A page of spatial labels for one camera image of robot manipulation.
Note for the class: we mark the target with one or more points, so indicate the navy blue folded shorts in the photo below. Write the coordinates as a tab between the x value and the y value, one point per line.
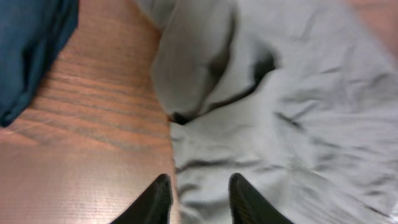
33	33

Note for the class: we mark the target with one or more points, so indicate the grey shorts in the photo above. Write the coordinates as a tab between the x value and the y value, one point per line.
297	96

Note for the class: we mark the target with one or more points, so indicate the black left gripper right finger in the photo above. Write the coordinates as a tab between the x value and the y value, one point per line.
248	206

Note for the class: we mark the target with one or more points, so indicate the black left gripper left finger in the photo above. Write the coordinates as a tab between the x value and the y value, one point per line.
153	206

